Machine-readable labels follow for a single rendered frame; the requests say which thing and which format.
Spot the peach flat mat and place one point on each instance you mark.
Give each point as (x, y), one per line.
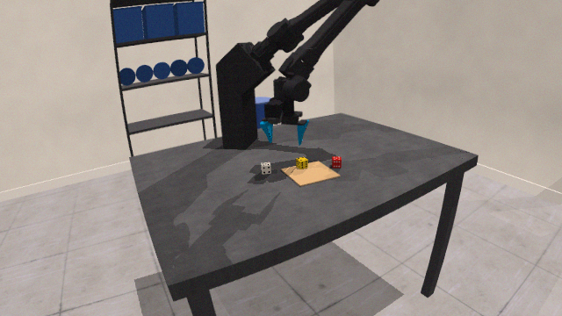
(316, 172)

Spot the red die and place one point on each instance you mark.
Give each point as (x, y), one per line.
(336, 162)

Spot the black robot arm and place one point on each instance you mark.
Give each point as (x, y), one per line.
(288, 34)

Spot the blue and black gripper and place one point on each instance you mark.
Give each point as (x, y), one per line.
(293, 120)

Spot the yellow die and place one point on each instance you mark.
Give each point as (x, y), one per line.
(302, 163)

